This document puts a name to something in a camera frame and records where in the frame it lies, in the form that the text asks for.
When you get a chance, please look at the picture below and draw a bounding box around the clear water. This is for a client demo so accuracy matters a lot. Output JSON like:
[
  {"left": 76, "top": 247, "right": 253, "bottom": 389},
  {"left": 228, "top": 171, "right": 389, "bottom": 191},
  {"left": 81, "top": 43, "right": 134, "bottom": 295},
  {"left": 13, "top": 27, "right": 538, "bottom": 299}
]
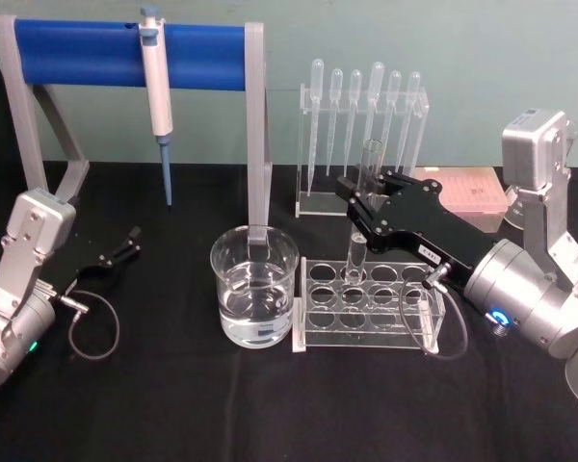
[{"left": 220, "top": 282, "right": 293, "bottom": 346}]

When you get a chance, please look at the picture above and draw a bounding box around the white blue-grey pipette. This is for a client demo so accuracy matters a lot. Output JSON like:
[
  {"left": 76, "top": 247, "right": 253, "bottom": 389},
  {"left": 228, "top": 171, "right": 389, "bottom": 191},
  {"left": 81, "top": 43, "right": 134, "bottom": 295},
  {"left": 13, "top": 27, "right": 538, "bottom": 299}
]
[{"left": 138, "top": 4, "right": 175, "bottom": 208}]

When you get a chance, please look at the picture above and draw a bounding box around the clear glass beaker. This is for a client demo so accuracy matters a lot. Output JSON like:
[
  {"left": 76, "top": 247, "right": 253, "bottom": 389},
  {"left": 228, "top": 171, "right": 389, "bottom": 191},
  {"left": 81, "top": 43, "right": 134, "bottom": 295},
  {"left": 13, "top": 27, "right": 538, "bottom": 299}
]
[{"left": 209, "top": 224, "right": 301, "bottom": 348}]

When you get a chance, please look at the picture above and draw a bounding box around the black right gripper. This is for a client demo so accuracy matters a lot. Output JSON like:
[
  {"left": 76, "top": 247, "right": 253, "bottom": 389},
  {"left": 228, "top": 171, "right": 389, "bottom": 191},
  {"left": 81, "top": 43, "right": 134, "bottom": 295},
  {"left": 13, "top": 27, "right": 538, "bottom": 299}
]
[{"left": 335, "top": 169, "right": 502, "bottom": 281}]

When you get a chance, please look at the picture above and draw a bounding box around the clear glass test tube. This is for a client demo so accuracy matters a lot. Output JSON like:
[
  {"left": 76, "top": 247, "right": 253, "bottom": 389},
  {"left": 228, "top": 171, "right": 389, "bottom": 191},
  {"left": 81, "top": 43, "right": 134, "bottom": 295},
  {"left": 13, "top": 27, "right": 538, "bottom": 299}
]
[{"left": 346, "top": 138, "right": 384, "bottom": 285}]

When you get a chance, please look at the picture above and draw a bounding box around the black table cloth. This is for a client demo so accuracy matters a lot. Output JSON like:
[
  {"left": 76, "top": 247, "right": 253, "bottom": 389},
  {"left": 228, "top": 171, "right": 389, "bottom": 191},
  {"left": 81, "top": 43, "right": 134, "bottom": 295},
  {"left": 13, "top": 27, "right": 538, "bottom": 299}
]
[{"left": 0, "top": 161, "right": 578, "bottom": 462}]

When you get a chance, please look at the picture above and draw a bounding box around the pink pipette tip box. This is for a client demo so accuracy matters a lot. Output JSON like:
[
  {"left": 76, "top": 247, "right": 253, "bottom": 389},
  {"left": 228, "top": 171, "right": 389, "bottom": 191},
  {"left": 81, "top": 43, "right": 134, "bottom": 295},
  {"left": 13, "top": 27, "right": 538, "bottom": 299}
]
[{"left": 416, "top": 166, "right": 510, "bottom": 223}]

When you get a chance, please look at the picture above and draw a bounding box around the thin dark wrist cable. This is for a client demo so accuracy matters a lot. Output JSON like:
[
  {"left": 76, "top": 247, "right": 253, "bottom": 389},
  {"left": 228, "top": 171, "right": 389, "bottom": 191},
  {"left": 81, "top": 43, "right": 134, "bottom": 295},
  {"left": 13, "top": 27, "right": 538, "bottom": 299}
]
[
  {"left": 398, "top": 262, "right": 469, "bottom": 361},
  {"left": 52, "top": 290, "right": 122, "bottom": 360}
]

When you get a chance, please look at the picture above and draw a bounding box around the grey pipette stand blue bar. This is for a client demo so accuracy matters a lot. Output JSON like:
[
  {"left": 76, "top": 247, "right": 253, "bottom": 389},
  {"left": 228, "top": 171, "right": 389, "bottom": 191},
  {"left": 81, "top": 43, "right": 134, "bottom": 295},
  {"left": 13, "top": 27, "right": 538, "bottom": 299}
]
[{"left": 0, "top": 13, "right": 275, "bottom": 259}]

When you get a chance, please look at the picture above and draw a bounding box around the clear plastic dropper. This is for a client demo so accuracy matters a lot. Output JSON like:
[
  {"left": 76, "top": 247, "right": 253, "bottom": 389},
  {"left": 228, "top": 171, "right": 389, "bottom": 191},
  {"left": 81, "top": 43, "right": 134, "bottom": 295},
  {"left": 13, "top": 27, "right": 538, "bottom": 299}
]
[
  {"left": 379, "top": 69, "right": 403, "bottom": 175},
  {"left": 395, "top": 70, "right": 423, "bottom": 175},
  {"left": 306, "top": 58, "right": 327, "bottom": 197},
  {"left": 325, "top": 67, "right": 345, "bottom": 178},
  {"left": 344, "top": 68, "right": 364, "bottom": 179},
  {"left": 363, "top": 61, "right": 386, "bottom": 145}
]

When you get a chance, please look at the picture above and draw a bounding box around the thin dark left wrist cable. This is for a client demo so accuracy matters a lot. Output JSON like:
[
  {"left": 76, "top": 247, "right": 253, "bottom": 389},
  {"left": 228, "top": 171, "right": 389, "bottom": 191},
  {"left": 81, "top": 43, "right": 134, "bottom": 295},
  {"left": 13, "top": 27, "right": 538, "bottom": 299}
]
[{"left": 52, "top": 290, "right": 122, "bottom": 360}]

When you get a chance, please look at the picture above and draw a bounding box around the clear acrylic dropper stand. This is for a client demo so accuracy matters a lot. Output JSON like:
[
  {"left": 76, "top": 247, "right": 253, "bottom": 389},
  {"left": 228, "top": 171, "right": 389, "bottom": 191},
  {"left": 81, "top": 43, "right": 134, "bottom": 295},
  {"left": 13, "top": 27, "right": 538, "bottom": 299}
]
[{"left": 296, "top": 80, "right": 433, "bottom": 218}]

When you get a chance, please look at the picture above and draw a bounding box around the clear acrylic test tube rack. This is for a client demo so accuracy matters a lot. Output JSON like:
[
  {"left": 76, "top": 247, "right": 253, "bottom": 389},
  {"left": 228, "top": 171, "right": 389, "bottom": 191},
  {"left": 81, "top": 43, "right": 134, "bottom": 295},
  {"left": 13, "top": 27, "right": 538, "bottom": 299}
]
[{"left": 291, "top": 256, "right": 447, "bottom": 355}]

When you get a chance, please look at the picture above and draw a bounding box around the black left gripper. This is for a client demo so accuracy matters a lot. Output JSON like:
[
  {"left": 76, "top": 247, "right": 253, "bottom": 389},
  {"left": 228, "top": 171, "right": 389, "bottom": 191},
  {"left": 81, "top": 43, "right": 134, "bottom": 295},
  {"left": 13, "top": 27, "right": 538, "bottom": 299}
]
[{"left": 57, "top": 224, "right": 145, "bottom": 297}]

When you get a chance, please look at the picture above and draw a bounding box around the clear glass flask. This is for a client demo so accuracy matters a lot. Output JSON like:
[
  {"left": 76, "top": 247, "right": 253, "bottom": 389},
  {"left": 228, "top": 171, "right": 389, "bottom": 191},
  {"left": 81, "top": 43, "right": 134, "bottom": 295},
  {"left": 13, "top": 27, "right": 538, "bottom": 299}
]
[{"left": 501, "top": 185, "right": 529, "bottom": 231}]

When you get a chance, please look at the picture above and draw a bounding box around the thin dark right wrist cable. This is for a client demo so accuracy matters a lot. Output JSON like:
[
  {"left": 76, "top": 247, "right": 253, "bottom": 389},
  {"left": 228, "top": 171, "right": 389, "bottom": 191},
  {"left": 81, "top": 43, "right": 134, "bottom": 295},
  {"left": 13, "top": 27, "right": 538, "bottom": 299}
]
[{"left": 398, "top": 262, "right": 469, "bottom": 361}]

